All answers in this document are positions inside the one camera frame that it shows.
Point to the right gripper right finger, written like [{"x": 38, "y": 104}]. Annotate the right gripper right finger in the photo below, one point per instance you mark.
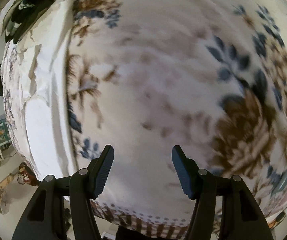
[{"x": 242, "y": 217}]

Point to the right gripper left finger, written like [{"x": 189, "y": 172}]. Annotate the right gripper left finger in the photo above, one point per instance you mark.
[{"x": 43, "y": 217}]

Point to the white t-shirt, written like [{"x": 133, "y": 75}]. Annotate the white t-shirt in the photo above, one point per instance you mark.
[{"x": 42, "y": 68}]

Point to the red shopping bag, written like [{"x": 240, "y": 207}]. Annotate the red shopping bag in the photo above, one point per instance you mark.
[{"x": 27, "y": 176}]

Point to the teal storage rack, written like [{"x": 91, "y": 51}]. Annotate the teal storage rack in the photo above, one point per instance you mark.
[{"x": 5, "y": 139}]

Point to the floral bed blanket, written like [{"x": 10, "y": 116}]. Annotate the floral bed blanket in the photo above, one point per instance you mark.
[{"x": 146, "y": 75}]

